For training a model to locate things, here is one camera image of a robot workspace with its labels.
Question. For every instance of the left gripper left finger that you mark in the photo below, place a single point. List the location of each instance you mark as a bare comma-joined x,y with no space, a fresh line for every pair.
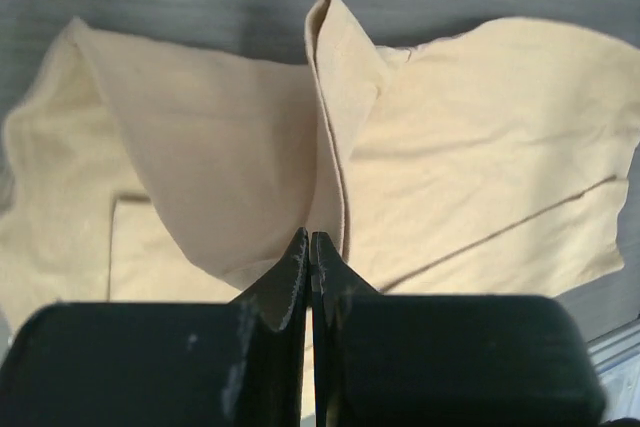
165,364

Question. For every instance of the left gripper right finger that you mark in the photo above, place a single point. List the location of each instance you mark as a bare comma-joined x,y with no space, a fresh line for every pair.
443,360

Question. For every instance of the beige t shirt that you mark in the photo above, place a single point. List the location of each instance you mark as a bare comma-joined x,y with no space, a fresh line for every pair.
492,161

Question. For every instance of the aluminium front rail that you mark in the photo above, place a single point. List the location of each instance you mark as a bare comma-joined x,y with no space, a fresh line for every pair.
610,350

